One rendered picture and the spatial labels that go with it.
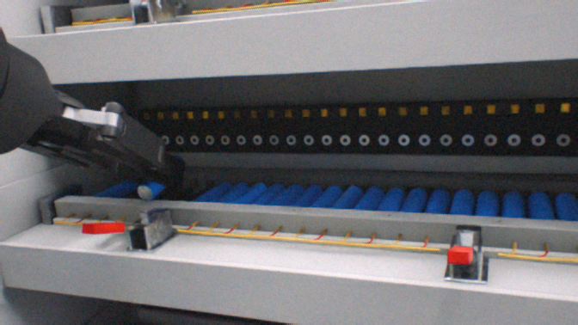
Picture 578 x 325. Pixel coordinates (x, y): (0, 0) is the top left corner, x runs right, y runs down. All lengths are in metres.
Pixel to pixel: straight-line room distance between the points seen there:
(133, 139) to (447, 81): 0.32
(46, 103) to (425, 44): 0.26
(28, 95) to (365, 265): 0.26
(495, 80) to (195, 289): 0.35
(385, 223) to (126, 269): 0.22
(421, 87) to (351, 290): 0.26
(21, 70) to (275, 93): 0.32
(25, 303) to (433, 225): 0.41
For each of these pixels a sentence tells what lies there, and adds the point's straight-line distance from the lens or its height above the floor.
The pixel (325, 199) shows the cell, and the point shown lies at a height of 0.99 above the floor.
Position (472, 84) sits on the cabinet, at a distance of 0.58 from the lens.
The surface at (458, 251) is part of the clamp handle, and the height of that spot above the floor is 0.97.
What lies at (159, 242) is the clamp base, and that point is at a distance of 0.49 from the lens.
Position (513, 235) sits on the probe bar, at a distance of 0.42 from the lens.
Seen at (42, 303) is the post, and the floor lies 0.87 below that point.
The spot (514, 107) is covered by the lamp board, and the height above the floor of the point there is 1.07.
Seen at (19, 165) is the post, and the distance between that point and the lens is 0.60.
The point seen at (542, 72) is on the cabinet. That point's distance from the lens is 0.58.
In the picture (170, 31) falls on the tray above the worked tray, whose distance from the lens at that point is 0.47.
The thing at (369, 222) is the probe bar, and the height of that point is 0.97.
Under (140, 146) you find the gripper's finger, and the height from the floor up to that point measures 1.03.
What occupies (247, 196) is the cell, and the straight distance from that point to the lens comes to 0.53.
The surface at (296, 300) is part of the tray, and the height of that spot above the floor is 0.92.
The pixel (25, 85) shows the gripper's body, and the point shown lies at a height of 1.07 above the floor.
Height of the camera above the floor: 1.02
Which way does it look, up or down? level
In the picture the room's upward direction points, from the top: 1 degrees clockwise
